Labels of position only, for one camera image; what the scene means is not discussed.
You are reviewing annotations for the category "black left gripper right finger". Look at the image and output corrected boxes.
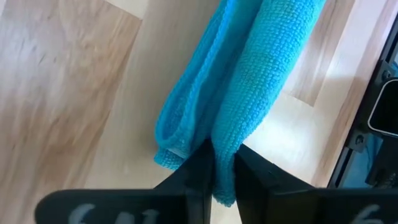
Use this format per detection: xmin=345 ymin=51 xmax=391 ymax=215
xmin=233 ymin=143 xmax=398 ymax=224

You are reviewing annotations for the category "black aluminium table frame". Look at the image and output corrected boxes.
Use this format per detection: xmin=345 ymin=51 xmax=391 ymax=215
xmin=328 ymin=23 xmax=398 ymax=189

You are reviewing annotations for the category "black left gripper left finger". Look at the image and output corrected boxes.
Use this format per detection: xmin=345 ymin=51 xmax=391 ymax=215
xmin=34 ymin=138 xmax=216 ymax=224

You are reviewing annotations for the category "blue microfiber towel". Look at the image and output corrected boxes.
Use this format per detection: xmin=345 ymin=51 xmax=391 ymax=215
xmin=154 ymin=0 xmax=327 ymax=208

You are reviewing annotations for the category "black camera tripod bracket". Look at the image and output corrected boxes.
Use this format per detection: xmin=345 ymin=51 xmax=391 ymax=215
xmin=348 ymin=60 xmax=398 ymax=187

